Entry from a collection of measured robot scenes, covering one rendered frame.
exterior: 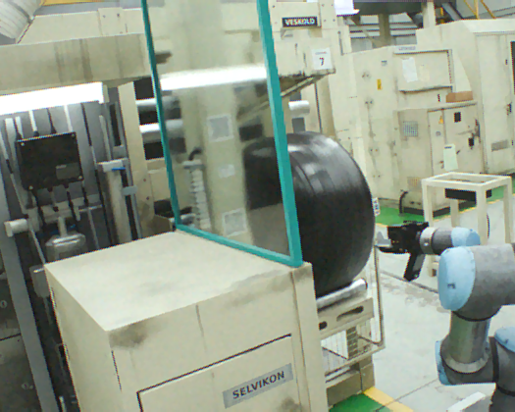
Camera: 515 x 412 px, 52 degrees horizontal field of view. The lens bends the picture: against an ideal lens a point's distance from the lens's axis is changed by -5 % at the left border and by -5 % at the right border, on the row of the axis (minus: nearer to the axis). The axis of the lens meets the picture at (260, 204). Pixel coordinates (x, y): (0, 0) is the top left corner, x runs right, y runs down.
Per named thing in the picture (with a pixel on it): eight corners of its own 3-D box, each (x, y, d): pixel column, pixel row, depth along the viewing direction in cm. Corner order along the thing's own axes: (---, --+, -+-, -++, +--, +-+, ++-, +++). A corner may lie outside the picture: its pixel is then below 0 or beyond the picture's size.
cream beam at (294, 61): (201, 89, 186) (194, 47, 183) (173, 95, 207) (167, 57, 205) (337, 74, 216) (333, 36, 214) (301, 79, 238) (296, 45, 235)
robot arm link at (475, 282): (495, 389, 131) (529, 285, 89) (436, 393, 134) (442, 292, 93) (489, 346, 138) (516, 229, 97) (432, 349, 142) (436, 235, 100)
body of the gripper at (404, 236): (402, 220, 157) (434, 219, 147) (407, 248, 158) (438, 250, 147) (384, 226, 153) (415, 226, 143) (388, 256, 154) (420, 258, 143)
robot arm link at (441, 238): (464, 263, 130) (462, 229, 130) (431, 261, 139) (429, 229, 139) (484, 258, 134) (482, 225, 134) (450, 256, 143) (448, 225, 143)
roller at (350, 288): (282, 307, 173) (276, 311, 176) (287, 320, 172) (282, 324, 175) (364, 276, 190) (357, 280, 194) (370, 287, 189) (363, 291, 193)
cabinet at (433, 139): (436, 218, 611) (426, 108, 588) (401, 212, 662) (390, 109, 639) (487, 202, 651) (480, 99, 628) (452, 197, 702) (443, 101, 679)
